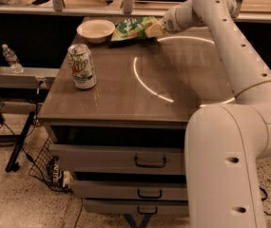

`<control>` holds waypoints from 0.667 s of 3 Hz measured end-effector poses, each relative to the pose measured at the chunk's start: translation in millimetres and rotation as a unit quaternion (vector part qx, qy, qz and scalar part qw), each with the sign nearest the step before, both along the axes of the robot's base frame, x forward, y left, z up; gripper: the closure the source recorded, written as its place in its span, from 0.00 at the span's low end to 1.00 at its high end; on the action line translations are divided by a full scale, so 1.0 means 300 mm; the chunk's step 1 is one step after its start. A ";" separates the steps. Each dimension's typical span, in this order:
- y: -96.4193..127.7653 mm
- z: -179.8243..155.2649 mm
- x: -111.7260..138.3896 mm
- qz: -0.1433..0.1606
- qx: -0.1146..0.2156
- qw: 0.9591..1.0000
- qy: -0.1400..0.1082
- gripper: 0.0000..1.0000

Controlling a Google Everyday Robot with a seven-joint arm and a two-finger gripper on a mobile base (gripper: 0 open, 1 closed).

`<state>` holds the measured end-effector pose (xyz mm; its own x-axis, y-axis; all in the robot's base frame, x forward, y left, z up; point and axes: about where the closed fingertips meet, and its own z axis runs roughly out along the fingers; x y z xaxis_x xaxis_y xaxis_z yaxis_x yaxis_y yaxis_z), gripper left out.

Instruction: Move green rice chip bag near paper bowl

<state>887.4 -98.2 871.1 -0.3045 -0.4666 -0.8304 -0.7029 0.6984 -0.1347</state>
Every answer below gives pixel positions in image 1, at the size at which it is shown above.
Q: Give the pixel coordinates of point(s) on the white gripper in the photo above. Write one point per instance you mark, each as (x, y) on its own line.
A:
(169, 23)

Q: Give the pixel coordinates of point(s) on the green rice chip bag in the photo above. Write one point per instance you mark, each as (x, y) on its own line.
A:
(132, 28)

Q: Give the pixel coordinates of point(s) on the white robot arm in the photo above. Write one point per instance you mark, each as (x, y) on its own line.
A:
(224, 141)

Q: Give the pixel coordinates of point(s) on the white paper bowl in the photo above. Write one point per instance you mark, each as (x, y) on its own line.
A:
(96, 31)

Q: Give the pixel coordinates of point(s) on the black snack bag in basket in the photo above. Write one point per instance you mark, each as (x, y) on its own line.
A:
(54, 173)

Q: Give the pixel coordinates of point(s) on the green soda can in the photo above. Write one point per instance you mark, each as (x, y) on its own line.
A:
(81, 65)

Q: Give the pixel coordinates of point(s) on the grey drawer cabinet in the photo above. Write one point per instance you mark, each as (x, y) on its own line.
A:
(145, 94)

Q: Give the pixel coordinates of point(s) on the clear plastic water bottle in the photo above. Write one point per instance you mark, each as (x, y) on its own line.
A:
(12, 59)

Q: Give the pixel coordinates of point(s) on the top grey drawer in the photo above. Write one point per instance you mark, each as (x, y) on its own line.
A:
(119, 159)

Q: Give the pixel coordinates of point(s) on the grey drawer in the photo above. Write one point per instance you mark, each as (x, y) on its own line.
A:
(119, 159)
(123, 190)
(143, 207)

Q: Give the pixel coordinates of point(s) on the middle grey drawer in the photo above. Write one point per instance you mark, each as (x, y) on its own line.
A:
(123, 190)

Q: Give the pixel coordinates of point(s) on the grey side bench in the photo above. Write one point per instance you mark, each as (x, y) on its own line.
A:
(30, 78)

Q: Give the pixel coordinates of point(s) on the bottom grey drawer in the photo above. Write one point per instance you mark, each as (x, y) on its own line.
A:
(143, 207)

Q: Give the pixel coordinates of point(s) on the black table leg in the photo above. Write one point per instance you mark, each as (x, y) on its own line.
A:
(19, 144)

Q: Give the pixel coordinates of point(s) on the black wire basket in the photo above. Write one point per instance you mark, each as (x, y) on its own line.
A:
(39, 168)

